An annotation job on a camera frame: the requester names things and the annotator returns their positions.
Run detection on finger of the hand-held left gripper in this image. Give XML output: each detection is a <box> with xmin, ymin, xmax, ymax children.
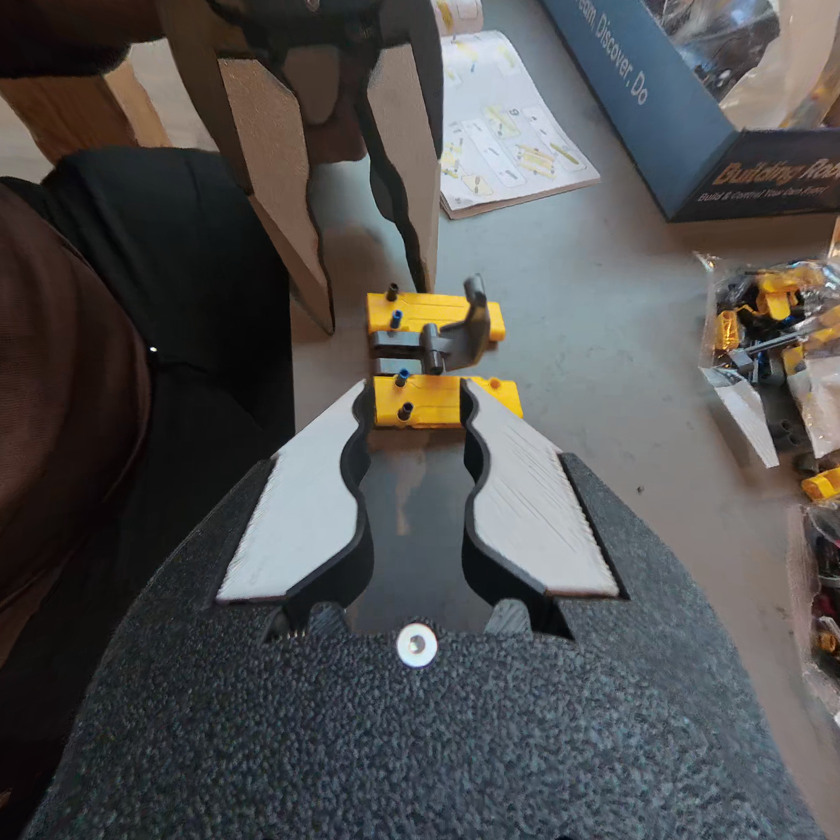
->
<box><xmin>217</xmin><ymin>58</ymin><xmax>337</xmax><ymax>336</ymax></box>
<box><xmin>354</xmin><ymin>45</ymin><xmax>442</xmax><ymax>295</ymax></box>

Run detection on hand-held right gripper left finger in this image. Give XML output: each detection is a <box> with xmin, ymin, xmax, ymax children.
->
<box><xmin>215</xmin><ymin>378</ymin><xmax>376</xmax><ymax>605</ymax></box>

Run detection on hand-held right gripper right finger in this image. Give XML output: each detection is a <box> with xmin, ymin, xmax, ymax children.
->
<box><xmin>461</xmin><ymin>379</ymin><xmax>621</xmax><ymax>636</ymax></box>

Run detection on yellow panel with grey beam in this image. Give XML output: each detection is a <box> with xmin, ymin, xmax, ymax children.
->
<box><xmin>373</xmin><ymin>371</ymin><xmax>525</xmax><ymax>431</ymax></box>

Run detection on yellow panel with curved grey panel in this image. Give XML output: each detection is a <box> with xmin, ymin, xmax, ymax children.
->
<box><xmin>366</xmin><ymin>274</ymin><xmax>506</xmax><ymax>376</ymax></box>

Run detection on person's left forearm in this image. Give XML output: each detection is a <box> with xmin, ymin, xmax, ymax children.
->
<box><xmin>0</xmin><ymin>0</ymin><xmax>165</xmax><ymax>80</ymax></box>

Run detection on grey desk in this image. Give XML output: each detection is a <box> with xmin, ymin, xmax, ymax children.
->
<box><xmin>289</xmin><ymin>0</ymin><xmax>840</xmax><ymax>756</ymax></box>

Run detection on person's left hand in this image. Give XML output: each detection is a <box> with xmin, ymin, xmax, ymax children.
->
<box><xmin>307</xmin><ymin>66</ymin><xmax>370</xmax><ymax>166</ymax></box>

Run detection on open instruction booklet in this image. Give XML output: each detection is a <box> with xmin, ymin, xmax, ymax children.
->
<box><xmin>433</xmin><ymin>0</ymin><xmax>601</xmax><ymax>221</ymax></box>

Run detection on person's black trousers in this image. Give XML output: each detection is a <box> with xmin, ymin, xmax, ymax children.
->
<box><xmin>0</xmin><ymin>147</ymin><xmax>295</xmax><ymax>840</ymax></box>

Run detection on brown wooden leg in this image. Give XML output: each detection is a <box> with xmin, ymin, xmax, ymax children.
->
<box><xmin>0</xmin><ymin>62</ymin><xmax>172</xmax><ymax>165</ymax></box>

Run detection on blue cardboard kit box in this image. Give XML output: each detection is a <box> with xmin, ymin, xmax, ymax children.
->
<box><xmin>538</xmin><ymin>0</ymin><xmax>840</xmax><ymax>224</ymax></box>

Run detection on clear bag black red parts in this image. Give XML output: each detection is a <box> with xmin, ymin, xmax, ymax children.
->
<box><xmin>787</xmin><ymin>502</ymin><xmax>840</xmax><ymax>697</ymax></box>

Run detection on small clear bag yellow parts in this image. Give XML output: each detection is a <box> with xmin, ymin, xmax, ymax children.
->
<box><xmin>696</xmin><ymin>252</ymin><xmax>840</xmax><ymax>470</ymax></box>

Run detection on large clear bag of parts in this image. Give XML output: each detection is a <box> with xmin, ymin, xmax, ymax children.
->
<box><xmin>646</xmin><ymin>0</ymin><xmax>782</xmax><ymax>99</ymax></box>

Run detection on crumpled clear plastic bag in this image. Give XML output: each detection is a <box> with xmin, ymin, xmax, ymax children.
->
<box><xmin>718</xmin><ymin>0</ymin><xmax>840</xmax><ymax>132</ymax></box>

